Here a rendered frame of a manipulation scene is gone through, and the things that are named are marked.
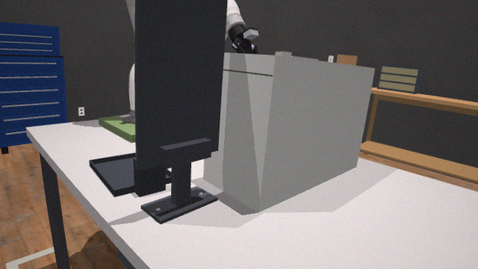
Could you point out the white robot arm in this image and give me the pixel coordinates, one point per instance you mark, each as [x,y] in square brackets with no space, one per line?
[233,18]

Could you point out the small tan wooden block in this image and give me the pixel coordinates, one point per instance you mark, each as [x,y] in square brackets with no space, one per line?
[347,59]

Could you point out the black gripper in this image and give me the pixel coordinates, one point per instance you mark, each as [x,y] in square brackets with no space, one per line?
[235,33]

